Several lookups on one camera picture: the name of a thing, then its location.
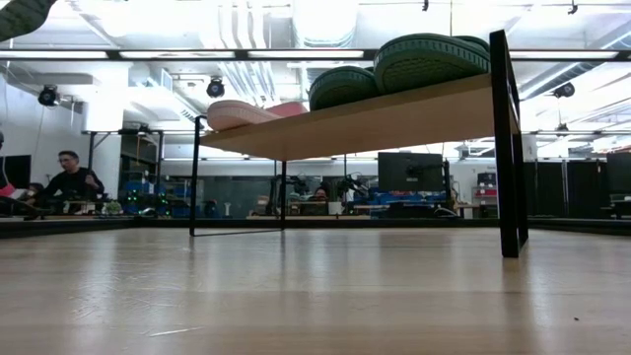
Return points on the wooden shelf black metal frame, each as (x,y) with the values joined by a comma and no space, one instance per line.
(370,128)

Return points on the pink rubber slide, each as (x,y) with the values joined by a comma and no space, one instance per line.
(291,108)
(236,114)

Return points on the green rubber slide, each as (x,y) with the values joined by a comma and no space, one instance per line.
(429,64)
(340,89)

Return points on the person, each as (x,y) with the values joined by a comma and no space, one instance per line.
(74,182)
(321,193)

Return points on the black computer monitor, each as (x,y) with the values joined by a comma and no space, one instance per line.
(409,172)

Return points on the black ceiling spotlight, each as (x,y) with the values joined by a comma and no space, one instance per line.
(564,91)
(215,89)
(48,95)

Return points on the small leafy desk plant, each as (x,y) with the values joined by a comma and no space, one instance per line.
(112,207)

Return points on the green artificial plant white pot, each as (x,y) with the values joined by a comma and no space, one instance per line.
(20,17)

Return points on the black metal table frame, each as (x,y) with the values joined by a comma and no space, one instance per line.
(394,223)

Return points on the black wall screen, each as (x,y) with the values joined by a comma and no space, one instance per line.
(19,170)

